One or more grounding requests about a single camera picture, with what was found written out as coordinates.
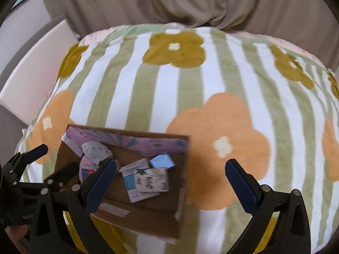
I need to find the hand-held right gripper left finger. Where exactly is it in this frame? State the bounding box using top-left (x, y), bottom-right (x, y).
top-left (29, 158), bottom-right (117, 254)

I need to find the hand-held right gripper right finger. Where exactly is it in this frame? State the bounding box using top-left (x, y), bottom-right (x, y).
top-left (225, 159), bottom-right (311, 254)

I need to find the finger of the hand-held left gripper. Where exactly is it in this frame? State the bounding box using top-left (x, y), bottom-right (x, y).
top-left (2, 144), bottom-right (49, 184)
top-left (18, 161), bottom-right (80, 194)

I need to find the white patterned plastic bag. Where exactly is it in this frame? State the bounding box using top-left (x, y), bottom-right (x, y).
top-left (82, 141), bottom-right (113, 164)

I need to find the white printed tissue packet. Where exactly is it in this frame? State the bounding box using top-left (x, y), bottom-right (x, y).
top-left (134, 167), bottom-right (170, 193)

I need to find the brown cardboard box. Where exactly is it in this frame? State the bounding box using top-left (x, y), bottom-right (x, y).
top-left (54, 124), bottom-right (191, 245)

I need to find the small blue box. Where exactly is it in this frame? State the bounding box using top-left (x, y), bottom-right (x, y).
top-left (149, 152), bottom-right (175, 169)

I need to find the person's left hand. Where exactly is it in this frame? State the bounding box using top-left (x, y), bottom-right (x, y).
top-left (5, 224), bottom-right (30, 247)

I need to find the pink rolled sock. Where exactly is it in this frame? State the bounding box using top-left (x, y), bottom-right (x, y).
top-left (79, 156), bottom-right (99, 172)

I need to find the blue and white packet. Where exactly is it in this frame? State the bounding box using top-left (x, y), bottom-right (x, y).
top-left (119, 158), bottom-right (161, 203)

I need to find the pink patterned carton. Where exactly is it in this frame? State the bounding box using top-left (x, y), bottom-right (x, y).
top-left (61, 126), bottom-right (189, 157)

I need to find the white headboard panel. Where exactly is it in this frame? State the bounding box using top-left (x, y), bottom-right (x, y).
top-left (0, 18), bottom-right (80, 126)

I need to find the striped flower blanket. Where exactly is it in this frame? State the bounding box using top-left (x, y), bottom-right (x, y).
top-left (17, 22), bottom-right (339, 254)

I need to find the beige curtain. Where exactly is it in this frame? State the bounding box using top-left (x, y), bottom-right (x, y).
top-left (38, 0), bottom-right (339, 72)

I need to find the grey bed frame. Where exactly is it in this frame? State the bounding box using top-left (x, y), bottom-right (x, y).
top-left (0, 14), bottom-right (67, 170)

